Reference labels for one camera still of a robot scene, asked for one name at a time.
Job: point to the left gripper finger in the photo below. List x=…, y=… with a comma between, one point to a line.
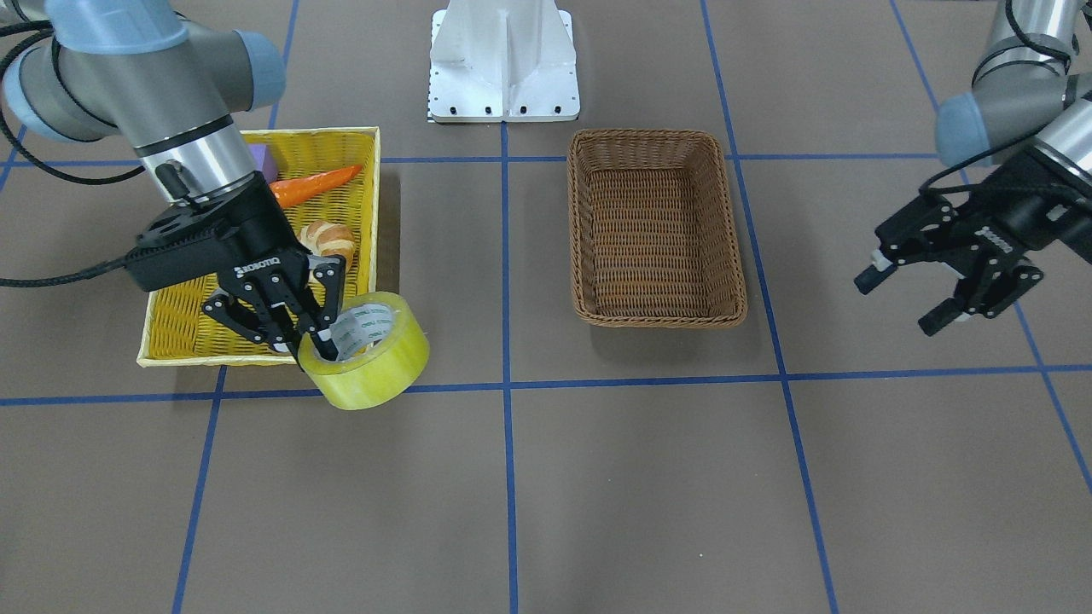
x=888, y=258
x=990, y=286

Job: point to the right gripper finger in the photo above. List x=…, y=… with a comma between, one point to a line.
x=314, y=318
x=257, y=323

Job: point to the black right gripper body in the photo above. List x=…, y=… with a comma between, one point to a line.
x=258, y=237

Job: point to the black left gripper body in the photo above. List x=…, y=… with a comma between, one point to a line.
x=1000, y=228

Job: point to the yellow clear tape roll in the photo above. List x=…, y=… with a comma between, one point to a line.
x=380, y=350

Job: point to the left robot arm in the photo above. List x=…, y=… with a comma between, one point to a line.
x=1027, y=115

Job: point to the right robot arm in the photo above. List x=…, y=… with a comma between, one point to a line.
x=171, y=88

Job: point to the yellow woven basket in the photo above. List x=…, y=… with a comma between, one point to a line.
x=175, y=331

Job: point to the brown wicker basket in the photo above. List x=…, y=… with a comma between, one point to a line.
x=653, y=241

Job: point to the toy croissant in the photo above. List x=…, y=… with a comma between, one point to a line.
x=327, y=239

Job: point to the toy carrot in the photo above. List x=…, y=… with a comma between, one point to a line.
x=296, y=191

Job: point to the purple foam block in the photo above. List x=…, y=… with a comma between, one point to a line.
x=265, y=160

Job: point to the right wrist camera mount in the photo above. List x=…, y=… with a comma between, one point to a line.
x=183, y=244

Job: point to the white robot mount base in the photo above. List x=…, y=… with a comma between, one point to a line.
x=502, y=61

